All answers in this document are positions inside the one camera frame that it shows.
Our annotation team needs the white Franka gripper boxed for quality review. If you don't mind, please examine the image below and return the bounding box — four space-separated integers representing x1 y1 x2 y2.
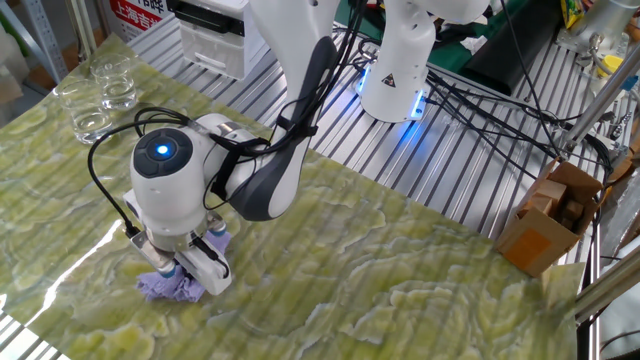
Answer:
122 188 234 297

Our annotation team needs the purple microfibre cloth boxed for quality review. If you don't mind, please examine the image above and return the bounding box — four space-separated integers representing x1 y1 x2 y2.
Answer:
134 229 234 304

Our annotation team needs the green marble pattern mat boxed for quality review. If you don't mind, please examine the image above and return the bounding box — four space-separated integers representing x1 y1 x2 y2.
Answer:
0 32 586 360

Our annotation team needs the clear glass beaker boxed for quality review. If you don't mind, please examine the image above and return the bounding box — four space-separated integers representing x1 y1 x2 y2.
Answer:
52 77 117 146
89 53 140 112

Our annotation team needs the white plastic drawer box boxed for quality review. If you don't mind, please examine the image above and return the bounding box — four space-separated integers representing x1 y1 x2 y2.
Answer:
167 0 274 81

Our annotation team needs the red and white sign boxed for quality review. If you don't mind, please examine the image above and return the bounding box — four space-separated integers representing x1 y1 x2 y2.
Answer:
97 0 174 44

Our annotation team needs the thin silver pole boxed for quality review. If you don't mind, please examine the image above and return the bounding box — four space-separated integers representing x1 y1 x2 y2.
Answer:
67 0 99 61

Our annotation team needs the clear plastic bag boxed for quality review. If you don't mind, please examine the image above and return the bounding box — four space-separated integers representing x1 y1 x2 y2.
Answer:
0 22 31 106

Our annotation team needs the brown cardboard box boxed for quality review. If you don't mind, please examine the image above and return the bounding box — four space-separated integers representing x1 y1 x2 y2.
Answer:
494 157 606 279

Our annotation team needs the white crumpled paper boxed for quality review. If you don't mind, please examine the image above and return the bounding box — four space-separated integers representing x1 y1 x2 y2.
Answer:
459 34 489 55

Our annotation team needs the black foam mat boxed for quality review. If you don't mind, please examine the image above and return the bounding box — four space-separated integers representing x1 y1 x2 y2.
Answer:
457 0 564 96

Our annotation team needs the yellow snack bag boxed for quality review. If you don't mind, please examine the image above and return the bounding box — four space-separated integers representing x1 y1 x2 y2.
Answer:
559 0 586 30

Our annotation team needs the yellow cap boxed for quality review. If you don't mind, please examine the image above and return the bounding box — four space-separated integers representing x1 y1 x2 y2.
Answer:
597 53 626 79

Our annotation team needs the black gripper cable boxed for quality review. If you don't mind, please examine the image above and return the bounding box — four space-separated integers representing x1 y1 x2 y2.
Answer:
191 233 232 279

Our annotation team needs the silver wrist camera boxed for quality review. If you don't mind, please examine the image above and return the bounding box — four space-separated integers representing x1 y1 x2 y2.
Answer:
129 226 178 280

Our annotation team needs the black camera cable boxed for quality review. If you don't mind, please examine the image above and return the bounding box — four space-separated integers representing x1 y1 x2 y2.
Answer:
87 106 221 240

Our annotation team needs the black velcro strap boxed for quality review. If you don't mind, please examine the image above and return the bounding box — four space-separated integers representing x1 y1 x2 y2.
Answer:
209 130 271 201

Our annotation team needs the grey perforated shelf post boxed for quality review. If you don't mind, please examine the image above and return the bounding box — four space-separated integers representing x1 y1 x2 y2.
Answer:
19 0 69 84

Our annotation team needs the aluminium frame profile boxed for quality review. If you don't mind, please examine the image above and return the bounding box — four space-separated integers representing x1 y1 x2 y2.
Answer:
574 249 640 324

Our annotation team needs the aluminium frame post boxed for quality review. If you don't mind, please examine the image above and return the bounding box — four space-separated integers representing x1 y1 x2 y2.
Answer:
562 54 640 151

